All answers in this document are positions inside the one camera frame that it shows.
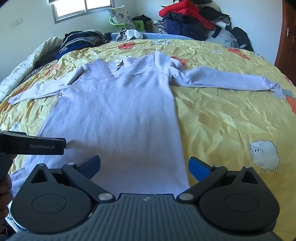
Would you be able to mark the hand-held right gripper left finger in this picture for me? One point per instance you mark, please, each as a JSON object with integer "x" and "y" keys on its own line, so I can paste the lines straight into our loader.
{"x": 91, "y": 166}

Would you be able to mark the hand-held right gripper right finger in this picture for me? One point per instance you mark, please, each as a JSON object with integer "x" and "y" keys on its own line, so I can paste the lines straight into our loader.
{"x": 197, "y": 168}

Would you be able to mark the lavender long-sleeve sweater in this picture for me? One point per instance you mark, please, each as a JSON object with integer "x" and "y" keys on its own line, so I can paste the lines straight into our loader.
{"x": 115, "y": 111}

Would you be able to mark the stack of folded dark clothes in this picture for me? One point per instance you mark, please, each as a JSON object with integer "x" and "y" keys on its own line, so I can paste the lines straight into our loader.
{"x": 78, "y": 41}

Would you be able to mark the person's left hand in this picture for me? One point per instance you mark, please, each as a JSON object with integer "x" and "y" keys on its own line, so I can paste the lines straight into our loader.
{"x": 4, "y": 188}

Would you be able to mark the yellow carrot-print bedsheet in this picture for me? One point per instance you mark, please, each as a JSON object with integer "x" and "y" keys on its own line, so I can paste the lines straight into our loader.
{"x": 219, "y": 111}

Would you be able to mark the black-white striped cloth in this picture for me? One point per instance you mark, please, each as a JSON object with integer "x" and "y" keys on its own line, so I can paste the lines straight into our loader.
{"x": 34, "y": 73}

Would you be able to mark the white quilt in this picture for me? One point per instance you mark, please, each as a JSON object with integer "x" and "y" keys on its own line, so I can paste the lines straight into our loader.
{"x": 27, "y": 62}

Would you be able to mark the clear plastic bag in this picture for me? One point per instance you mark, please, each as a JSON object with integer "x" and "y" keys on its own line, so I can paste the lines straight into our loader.
{"x": 223, "y": 38}

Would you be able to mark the blue blanket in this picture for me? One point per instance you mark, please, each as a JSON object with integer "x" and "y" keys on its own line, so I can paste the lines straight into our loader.
{"x": 161, "y": 36}

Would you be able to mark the black backpack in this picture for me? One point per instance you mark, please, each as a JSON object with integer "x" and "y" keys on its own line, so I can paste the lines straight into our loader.
{"x": 241, "y": 38}

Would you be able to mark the crumpled white plastic bag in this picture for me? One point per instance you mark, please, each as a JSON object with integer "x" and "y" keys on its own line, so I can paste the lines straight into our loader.
{"x": 130, "y": 34}

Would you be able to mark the navy padded jacket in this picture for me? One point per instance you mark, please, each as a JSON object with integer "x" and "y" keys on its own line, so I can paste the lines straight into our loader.
{"x": 182, "y": 26}

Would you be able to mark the black-white checked cloth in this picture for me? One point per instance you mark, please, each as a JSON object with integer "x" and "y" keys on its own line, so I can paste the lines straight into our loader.
{"x": 159, "y": 26}

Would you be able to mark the window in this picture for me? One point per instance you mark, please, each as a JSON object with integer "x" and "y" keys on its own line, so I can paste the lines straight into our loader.
{"x": 81, "y": 7}

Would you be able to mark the green plastic chair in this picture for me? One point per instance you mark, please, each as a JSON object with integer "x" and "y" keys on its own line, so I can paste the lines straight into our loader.
{"x": 140, "y": 24}

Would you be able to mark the grey floral pillow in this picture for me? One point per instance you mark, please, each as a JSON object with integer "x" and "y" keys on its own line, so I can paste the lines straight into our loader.
{"x": 121, "y": 18}

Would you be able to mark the black garment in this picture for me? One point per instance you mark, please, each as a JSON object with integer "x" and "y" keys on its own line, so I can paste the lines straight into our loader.
{"x": 214, "y": 14}

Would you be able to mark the black bag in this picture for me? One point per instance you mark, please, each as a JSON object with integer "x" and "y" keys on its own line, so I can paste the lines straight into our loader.
{"x": 142, "y": 18}

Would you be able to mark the brown wooden door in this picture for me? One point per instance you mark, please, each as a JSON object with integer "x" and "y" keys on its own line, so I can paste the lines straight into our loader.
{"x": 286, "y": 34}

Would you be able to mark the red jacket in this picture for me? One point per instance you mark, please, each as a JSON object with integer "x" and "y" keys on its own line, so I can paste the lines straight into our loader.
{"x": 185, "y": 8}

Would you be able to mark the dark patterned garment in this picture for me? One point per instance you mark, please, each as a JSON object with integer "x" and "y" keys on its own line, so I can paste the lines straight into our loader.
{"x": 202, "y": 1}

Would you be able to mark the white wall switch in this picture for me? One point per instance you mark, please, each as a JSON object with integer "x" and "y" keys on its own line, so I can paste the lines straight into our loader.
{"x": 17, "y": 22}

